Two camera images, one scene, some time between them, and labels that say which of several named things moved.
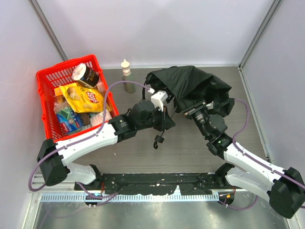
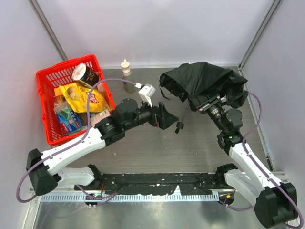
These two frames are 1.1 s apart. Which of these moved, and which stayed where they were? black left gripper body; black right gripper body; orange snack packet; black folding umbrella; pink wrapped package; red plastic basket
Moved: black folding umbrella; black right gripper body
Stayed: orange snack packet; red plastic basket; black left gripper body; pink wrapped package
